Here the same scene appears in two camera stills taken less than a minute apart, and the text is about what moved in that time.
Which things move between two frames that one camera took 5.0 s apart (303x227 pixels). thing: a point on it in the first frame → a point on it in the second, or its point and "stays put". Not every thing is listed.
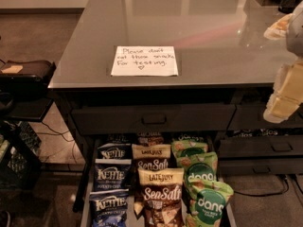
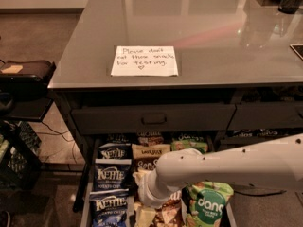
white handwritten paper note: (145, 61) stays put
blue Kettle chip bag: (109, 208) stays put
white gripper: (295, 32) → (148, 190)
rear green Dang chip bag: (187, 148) stays put
